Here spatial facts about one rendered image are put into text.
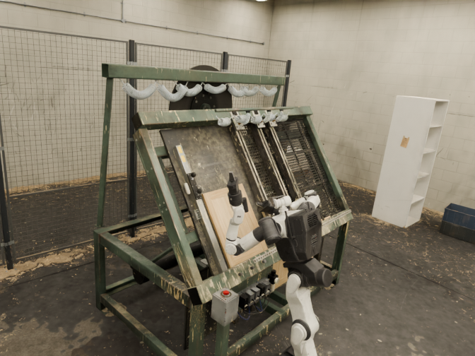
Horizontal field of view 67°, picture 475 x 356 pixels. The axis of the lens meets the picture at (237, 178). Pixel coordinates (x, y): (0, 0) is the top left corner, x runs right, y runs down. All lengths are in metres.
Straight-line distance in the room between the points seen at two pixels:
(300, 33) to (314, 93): 1.46
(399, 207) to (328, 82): 3.47
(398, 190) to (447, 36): 2.88
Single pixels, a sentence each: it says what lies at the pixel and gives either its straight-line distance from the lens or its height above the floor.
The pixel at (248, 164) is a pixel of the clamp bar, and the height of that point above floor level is 1.49.
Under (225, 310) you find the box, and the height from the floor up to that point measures 0.87.
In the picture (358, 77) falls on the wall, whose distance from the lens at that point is 8.19.
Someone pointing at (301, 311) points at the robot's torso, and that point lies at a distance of 2.56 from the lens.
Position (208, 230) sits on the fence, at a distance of 2.53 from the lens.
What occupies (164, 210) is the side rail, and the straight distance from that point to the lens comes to 2.43.
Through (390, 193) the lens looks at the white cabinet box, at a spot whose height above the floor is 0.49.
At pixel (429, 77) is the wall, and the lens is 7.60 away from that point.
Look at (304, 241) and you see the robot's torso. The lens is 2.27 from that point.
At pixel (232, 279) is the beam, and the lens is 2.57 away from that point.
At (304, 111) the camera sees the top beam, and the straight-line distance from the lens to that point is 3.98.
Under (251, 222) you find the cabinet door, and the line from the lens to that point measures 2.86.
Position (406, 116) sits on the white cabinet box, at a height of 1.75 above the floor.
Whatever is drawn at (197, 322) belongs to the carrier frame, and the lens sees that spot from 2.52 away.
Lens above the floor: 2.24
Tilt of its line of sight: 17 degrees down
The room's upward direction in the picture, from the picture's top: 5 degrees clockwise
